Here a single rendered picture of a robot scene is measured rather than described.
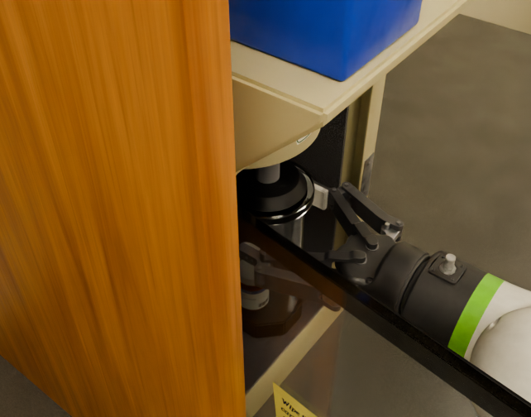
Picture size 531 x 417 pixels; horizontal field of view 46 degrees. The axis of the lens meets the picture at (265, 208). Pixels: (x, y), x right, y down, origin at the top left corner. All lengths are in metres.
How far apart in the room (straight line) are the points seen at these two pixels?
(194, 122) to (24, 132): 0.18
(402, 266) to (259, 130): 0.30
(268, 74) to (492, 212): 0.85
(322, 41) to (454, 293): 0.33
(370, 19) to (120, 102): 0.15
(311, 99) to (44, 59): 0.16
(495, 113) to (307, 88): 1.10
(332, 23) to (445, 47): 1.32
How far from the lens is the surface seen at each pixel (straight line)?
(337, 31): 0.37
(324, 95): 0.38
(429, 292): 0.63
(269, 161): 0.63
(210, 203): 0.35
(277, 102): 0.38
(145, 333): 0.51
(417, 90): 1.49
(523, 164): 1.33
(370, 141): 0.77
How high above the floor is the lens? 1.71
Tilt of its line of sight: 43 degrees down
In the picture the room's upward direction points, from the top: straight up
